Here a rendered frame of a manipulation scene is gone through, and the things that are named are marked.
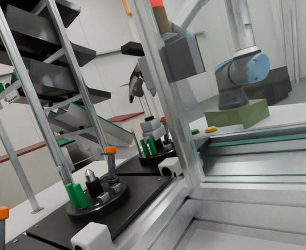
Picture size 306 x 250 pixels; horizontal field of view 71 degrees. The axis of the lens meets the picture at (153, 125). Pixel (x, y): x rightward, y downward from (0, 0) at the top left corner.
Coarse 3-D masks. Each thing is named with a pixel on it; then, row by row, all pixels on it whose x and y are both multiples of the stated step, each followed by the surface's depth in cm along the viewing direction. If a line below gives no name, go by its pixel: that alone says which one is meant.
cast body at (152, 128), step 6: (150, 120) 64; (156, 120) 65; (144, 126) 65; (150, 126) 63; (156, 126) 64; (162, 126) 67; (144, 132) 65; (150, 132) 63; (156, 132) 64; (162, 132) 66; (144, 138) 63; (156, 138) 64
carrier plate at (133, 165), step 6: (126, 162) 71; (132, 162) 69; (138, 162) 67; (120, 168) 67; (126, 168) 65; (132, 168) 64; (138, 168) 62; (144, 168) 60; (150, 168) 59; (156, 168) 57; (120, 174) 63; (126, 174) 61; (132, 174) 60; (138, 174) 58; (144, 174) 57; (150, 174) 56; (156, 174) 55; (174, 174) 51; (180, 174) 53
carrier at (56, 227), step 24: (72, 192) 44; (96, 192) 46; (120, 192) 45; (144, 192) 46; (48, 216) 50; (72, 216) 42; (96, 216) 41; (120, 216) 39; (48, 240) 40; (72, 240) 34; (96, 240) 33
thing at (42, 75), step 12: (36, 72) 66; (48, 72) 68; (60, 72) 70; (36, 84) 66; (48, 84) 67; (60, 84) 70; (72, 84) 72; (60, 96) 79; (96, 96) 79; (108, 96) 81
